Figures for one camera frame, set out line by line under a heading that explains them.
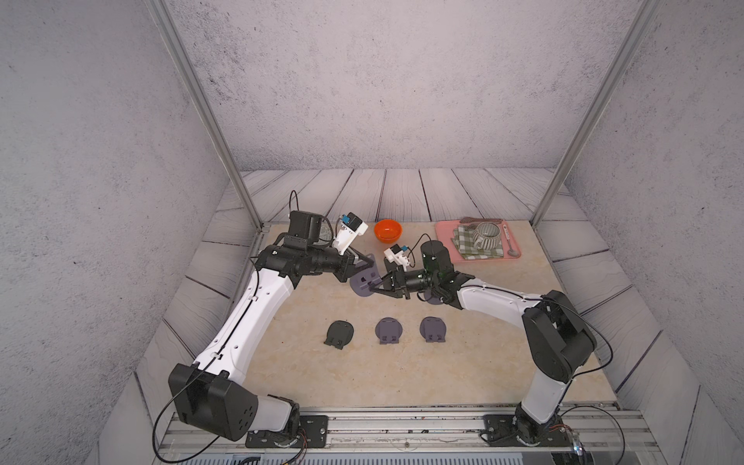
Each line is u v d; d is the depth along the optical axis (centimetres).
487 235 107
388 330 91
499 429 73
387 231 114
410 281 74
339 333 91
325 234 63
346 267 62
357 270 70
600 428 74
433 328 92
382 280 75
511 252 112
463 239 115
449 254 69
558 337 48
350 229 63
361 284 73
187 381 39
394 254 79
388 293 75
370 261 71
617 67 79
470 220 123
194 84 81
